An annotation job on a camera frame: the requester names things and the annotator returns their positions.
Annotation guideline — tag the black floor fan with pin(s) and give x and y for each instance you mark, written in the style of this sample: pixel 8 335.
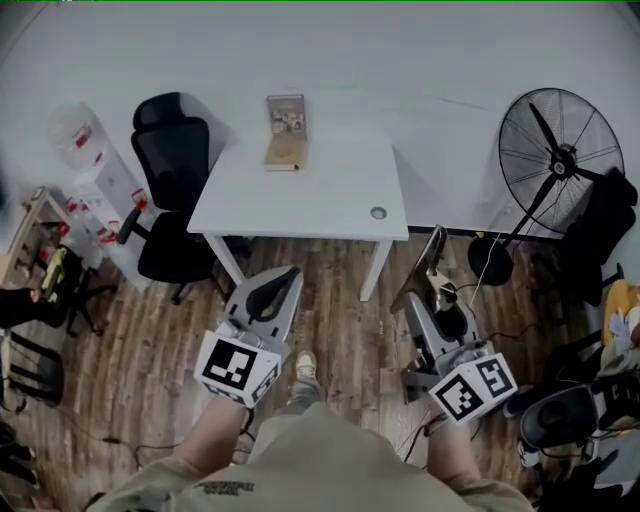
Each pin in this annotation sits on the black floor fan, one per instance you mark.
pixel 560 160

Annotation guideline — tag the person's beige shoe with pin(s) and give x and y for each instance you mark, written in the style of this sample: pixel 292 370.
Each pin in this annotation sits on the person's beige shoe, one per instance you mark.
pixel 306 365

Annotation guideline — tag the person's left forearm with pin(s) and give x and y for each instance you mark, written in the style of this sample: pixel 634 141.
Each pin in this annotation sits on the person's left forearm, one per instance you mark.
pixel 215 430

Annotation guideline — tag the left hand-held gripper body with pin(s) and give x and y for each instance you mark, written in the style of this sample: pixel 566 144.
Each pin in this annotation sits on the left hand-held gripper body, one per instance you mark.
pixel 230 365

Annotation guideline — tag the black office chair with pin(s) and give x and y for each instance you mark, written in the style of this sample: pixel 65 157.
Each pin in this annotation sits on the black office chair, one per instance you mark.
pixel 170 150

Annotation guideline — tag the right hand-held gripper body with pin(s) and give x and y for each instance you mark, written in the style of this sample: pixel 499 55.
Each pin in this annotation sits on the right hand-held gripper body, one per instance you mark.
pixel 470 390

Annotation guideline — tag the brown book with photos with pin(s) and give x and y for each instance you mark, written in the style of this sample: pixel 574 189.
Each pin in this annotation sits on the brown book with photos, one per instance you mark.
pixel 285 116

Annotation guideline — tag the person's beige shirt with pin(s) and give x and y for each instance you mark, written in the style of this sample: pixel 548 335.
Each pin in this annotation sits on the person's beige shirt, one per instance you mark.
pixel 320 460

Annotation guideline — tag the yellow chair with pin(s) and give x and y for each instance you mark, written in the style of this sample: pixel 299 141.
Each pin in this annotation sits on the yellow chair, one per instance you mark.
pixel 617 305

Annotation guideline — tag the black chair with jacket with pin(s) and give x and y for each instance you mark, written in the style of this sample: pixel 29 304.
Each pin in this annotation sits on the black chair with jacket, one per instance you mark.
pixel 607 225

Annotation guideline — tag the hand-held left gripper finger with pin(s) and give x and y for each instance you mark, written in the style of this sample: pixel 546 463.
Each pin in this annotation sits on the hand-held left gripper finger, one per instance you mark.
pixel 242 295
pixel 290 320

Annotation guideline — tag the black metal rack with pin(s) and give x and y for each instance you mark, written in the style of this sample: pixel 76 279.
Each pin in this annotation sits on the black metal rack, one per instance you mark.
pixel 35 370

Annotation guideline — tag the person's grey trouser leg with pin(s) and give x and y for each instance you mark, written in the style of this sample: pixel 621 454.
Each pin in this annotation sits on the person's grey trouser leg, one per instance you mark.
pixel 304 395

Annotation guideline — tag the white table leg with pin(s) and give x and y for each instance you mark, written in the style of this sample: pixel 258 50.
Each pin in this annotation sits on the white table leg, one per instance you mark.
pixel 224 262
pixel 375 270

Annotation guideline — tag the person's right forearm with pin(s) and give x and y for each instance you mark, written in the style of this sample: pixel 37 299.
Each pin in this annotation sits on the person's right forearm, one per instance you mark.
pixel 450 450

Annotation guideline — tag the yellow-green cloth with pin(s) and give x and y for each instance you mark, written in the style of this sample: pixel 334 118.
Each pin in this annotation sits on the yellow-green cloth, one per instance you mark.
pixel 55 272

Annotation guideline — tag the black swivel stool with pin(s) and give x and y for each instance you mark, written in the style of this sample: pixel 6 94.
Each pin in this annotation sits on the black swivel stool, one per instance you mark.
pixel 82 300

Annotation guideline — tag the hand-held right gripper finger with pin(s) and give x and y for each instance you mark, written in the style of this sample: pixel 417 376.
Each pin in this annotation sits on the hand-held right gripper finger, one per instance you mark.
pixel 471 327
pixel 422 325

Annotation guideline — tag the wooden shelf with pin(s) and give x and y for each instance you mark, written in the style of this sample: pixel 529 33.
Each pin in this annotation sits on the wooden shelf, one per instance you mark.
pixel 30 225

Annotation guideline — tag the black headset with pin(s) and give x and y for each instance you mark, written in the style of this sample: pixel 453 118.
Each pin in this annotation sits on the black headset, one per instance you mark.
pixel 560 415

